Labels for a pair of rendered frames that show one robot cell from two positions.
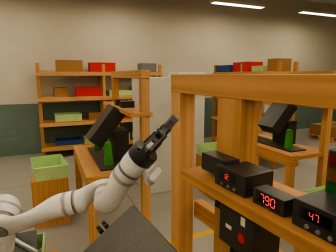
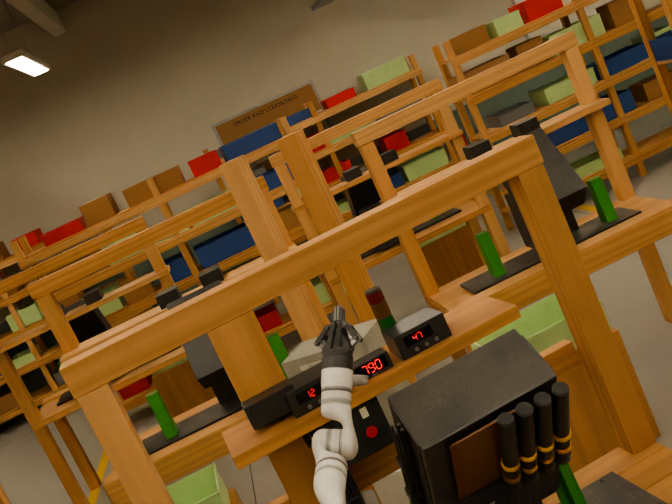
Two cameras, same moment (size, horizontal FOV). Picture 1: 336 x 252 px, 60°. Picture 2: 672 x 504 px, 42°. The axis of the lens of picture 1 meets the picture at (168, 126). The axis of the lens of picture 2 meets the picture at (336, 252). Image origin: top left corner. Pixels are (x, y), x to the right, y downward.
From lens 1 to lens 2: 1.98 m
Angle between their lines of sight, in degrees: 71
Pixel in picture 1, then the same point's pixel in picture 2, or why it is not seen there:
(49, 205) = (337, 480)
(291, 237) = (418, 365)
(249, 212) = (370, 389)
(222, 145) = (250, 385)
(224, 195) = not seen: hidden behind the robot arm
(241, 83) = (241, 292)
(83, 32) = not seen: outside the picture
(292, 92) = (315, 263)
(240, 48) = not seen: outside the picture
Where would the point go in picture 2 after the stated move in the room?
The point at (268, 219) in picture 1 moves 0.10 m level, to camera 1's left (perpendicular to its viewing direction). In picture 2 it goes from (392, 373) to (387, 389)
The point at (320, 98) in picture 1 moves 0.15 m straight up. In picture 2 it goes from (344, 253) to (322, 205)
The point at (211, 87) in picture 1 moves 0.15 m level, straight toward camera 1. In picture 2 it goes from (187, 328) to (231, 312)
